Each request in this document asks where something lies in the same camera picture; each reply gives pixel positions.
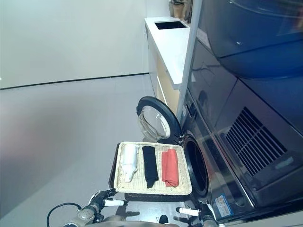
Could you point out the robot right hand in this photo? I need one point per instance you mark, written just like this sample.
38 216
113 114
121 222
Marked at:
205 211

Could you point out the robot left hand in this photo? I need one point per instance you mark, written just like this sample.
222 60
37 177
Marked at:
98 201

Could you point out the white cloth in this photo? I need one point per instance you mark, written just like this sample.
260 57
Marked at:
129 158

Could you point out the red cloth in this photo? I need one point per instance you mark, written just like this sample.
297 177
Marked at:
170 168

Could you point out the black cloth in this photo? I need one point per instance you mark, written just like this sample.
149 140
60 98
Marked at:
150 165

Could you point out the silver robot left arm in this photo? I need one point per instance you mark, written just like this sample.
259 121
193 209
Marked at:
84 214

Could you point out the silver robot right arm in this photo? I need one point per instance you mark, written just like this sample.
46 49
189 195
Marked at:
210 223

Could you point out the dark grey washing machine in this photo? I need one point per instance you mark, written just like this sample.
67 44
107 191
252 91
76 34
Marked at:
211 160

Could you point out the blue white washer sticker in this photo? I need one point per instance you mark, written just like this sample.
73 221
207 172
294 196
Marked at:
223 205

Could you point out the silver robot torso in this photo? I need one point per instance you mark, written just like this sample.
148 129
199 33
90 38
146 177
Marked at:
132 222

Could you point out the cream wicker tray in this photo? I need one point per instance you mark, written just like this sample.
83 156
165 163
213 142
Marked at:
139 186

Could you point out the dark brown stool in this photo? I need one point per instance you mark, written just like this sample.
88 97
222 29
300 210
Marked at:
142 197

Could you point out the round glass washer door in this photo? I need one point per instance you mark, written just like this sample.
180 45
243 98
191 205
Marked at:
154 120

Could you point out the dark grey stacked dryer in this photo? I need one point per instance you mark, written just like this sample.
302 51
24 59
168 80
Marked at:
225 99

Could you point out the white cabinet pillar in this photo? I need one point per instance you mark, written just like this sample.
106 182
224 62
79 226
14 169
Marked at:
189 59

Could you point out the white counter cabinet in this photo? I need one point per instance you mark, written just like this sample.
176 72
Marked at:
170 52

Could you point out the round dryer door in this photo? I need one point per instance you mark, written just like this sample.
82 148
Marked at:
255 35

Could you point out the black rectangular sink basin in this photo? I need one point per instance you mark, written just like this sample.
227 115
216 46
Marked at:
171 25

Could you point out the potted white flowers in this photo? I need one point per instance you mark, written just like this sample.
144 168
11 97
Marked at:
177 9

